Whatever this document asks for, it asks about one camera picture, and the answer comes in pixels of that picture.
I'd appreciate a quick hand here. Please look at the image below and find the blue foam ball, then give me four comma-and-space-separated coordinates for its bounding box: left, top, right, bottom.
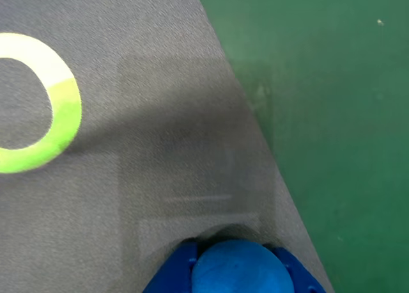
190, 239, 295, 293

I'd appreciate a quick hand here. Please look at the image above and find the grey mat with NOWROBO print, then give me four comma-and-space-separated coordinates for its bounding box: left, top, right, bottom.
0, 0, 336, 293

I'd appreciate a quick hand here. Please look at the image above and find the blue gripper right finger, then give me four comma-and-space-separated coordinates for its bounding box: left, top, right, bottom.
270, 246, 327, 293

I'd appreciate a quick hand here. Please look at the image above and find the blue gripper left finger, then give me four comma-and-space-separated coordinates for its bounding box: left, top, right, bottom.
141, 237, 201, 293

